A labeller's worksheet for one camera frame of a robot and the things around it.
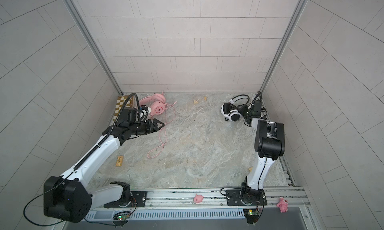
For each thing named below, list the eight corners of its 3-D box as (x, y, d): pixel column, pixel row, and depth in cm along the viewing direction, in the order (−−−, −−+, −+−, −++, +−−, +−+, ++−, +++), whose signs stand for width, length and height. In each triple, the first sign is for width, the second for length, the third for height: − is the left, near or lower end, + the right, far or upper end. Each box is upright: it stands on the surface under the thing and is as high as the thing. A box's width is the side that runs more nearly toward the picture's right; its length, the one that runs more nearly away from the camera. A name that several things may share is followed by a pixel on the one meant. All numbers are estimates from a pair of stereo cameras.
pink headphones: (143, 108, 109) (140, 100, 102) (156, 97, 115) (153, 90, 109) (158, 117, 103) (156, 110, 97) (170, 105, 110) (169, 98, 104)
